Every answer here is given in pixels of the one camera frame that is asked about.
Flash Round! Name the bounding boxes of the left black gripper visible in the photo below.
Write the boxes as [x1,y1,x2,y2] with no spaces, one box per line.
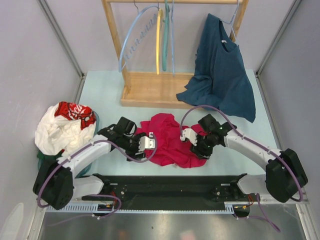
[121,131,146,161]

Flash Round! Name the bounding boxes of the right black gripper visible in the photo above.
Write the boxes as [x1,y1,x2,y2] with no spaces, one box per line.
[189,132,215,160]

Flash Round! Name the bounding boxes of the pink t shirt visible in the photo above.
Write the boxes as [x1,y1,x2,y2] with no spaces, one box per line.
[136,113,207,168]

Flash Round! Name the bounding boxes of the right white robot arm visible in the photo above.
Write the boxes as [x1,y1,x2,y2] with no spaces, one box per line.
[180,114,308,203]

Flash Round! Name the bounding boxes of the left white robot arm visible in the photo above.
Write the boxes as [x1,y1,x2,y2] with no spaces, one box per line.
[33,117,156,210]

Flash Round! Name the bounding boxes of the dark blue t shirt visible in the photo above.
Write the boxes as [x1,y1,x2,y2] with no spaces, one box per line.
[176,14,256,123]

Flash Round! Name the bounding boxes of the white and red shirt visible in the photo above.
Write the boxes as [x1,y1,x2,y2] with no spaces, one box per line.
[34,101,96,156]

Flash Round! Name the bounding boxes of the teal hanger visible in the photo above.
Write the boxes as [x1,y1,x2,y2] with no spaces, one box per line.
[162,0,170,72]

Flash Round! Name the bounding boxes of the light blue notched hanger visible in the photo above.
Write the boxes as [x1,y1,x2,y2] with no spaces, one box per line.
[118,5,160,72]

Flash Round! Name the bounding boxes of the yellow hanger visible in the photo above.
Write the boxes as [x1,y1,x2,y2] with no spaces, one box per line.
[155,8,163,75]

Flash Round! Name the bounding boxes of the thin blue hanger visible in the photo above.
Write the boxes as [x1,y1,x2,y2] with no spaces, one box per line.
[171,0,175,77]

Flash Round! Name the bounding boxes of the wooden clothes rack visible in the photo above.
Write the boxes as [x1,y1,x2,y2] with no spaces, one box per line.
[102,0,249,109]

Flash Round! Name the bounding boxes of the green garment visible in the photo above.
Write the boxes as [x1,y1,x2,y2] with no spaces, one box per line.
[37,150,60,168]

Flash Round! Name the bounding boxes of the teal laundry basket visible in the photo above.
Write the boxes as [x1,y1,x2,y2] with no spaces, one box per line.
[37,111,100,178]

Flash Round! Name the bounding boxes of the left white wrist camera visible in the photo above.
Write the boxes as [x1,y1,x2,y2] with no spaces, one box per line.
[138,132,156,152]

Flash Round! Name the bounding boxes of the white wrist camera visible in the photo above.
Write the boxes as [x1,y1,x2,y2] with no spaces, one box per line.
[138,132,156,152]
[180,128,198,146]

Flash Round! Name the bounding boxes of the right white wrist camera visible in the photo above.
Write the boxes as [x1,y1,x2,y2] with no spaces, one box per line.
[180,128,198,146]

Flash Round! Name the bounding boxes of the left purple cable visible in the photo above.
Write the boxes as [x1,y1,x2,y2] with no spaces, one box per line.
[36,133,158,221]

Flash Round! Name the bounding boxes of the purple cable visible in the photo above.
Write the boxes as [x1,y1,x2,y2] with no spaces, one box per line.
[179,104,305,232]
[36,133,158,221]

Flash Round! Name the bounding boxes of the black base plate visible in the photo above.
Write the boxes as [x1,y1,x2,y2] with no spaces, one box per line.
[82,175,257,210]

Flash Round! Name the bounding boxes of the white slotted cable duct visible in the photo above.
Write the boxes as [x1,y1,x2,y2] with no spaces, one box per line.
[45,202,235,215]

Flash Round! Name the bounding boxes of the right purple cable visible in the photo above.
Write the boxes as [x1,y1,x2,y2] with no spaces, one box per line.
[179,104,305,232]

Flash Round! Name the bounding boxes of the light blue wire hanger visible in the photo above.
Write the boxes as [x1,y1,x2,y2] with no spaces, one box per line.
[221,0,242,46]

